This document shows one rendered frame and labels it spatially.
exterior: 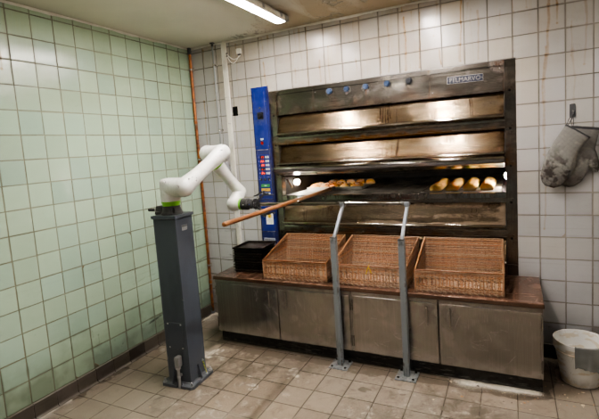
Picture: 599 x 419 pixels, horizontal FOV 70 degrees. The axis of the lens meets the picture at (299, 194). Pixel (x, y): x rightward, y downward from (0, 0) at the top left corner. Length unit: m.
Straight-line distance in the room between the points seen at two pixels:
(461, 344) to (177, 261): 1.94
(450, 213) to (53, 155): 2.83
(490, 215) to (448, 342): 0.96
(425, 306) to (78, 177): 2.55
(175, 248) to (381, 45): 2.14
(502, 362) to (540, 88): 1.80
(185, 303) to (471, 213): 2.14
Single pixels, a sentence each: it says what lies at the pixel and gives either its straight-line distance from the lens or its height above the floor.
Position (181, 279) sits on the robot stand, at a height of 0.77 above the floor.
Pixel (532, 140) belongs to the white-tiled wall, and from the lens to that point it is 3.36.
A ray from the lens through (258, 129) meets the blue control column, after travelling 3.89.
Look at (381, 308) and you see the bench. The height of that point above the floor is 0.44.
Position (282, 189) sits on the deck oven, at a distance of 3.84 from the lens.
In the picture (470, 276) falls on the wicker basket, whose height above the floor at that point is 0.70.
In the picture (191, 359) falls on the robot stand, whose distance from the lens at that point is 3.29.
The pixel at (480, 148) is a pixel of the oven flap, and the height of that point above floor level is 1.50.
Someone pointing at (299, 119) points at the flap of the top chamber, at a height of 1.84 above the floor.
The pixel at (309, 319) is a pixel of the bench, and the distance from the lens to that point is 3.39.
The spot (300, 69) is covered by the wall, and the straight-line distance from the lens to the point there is 3.77.
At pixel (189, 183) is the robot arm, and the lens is 2.90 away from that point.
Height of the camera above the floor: 1.59
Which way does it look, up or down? 6 degrees down
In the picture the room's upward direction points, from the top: 4 degrees counter-clockwise
